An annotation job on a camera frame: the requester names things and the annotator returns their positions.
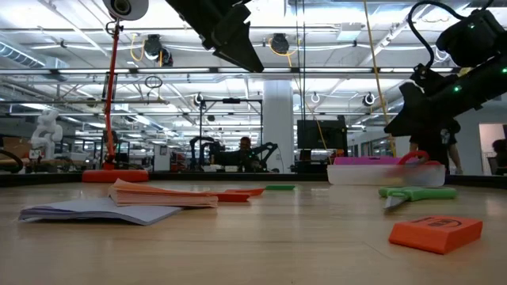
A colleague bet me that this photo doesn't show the black monitor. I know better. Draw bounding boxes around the black monitor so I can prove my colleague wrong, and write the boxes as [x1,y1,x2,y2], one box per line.
[296,120,349,151]

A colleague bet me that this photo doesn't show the red desk lamp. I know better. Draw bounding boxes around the red desk lamp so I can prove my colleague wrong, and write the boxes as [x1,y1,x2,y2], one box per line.
[82,0,151,184]

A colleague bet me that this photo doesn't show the orange eraser black print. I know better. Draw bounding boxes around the orange eraser black print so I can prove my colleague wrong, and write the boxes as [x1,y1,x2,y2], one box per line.
[388,215,484,255]

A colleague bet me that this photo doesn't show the green-handled scissors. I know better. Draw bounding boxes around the green-handled scissors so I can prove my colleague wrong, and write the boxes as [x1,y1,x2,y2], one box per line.
[378,186,458,211]

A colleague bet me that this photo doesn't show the red eraser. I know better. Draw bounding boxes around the red eraser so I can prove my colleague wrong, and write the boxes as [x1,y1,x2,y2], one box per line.
[209,192,251,203]

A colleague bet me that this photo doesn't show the clear pencil box pink lid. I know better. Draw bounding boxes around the clear pencil box pink lid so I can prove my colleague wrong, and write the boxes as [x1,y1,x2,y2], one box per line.
[326,156,447,188]

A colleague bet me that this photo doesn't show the black background frame rig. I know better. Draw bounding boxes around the black background frame rig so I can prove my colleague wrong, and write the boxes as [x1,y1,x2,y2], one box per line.
[199,97,264,155]

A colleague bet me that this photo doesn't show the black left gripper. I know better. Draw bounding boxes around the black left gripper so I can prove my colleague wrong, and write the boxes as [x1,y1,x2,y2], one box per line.
[166,0,265,74]

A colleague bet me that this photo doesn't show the white building column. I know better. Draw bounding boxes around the white building column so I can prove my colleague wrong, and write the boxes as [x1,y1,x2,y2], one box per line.
[263,81,295,172]

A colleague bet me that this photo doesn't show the yellow cable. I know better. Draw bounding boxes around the yellow cable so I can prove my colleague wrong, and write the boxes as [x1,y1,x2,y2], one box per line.
[363,0,398,160]

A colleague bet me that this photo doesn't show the lavender sticky note pad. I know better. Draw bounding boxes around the lavender sticky note pad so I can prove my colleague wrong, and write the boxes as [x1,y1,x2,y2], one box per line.
[18,196,183,226]

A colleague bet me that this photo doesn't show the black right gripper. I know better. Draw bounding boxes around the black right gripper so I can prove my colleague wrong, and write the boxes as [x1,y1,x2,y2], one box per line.
[383,51,507,138]

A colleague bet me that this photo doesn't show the black aluminium table frame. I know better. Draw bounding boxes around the black aluminium table frame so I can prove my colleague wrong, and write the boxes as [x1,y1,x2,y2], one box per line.
[0,172,507,188]

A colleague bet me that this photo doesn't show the pink sticky note pad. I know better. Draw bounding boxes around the pink sticky note pad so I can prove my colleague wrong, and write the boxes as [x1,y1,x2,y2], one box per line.
[109,178,219,209]

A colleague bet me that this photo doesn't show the person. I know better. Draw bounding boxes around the person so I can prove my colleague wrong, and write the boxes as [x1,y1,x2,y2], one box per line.
[235,136,257,172]
[490,138,507,176]
[409,118,463,176]

